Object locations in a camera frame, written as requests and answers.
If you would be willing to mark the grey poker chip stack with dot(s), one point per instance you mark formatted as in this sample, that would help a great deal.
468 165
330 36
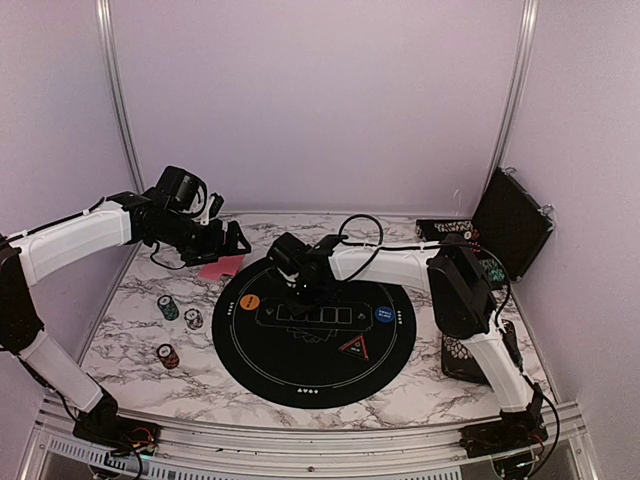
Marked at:
193 318

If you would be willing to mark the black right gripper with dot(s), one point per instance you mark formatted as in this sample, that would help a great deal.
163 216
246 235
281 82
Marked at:
327 290

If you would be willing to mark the floral patterned pouch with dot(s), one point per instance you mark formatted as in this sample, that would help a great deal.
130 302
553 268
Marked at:
458 363

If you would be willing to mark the red triangle all-in marker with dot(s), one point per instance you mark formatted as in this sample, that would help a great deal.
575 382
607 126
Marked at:
356 347

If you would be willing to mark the green poker chip stack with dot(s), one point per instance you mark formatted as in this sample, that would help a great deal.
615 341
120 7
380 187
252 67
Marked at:
168 307

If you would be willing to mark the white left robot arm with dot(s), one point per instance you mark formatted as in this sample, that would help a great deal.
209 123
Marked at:
55 277

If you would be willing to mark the red playing card deck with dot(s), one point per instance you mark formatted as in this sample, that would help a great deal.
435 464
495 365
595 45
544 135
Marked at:
225 266

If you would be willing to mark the round black poker mat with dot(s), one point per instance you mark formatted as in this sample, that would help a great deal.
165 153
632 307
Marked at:
293 360

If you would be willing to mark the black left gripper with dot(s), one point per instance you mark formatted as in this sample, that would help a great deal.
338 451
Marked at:
213 248

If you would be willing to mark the orange big blind button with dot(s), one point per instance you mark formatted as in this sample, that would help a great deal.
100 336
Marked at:
249 302

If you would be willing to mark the blue small blind button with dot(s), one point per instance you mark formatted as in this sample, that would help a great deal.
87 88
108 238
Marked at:
385 315

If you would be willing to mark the red poker chip stack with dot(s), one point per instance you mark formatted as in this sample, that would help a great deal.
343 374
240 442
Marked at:
168 356

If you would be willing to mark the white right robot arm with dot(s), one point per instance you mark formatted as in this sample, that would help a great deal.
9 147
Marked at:
464 306

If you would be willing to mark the black poker chip case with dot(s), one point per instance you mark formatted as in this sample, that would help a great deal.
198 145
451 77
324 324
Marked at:
508 224

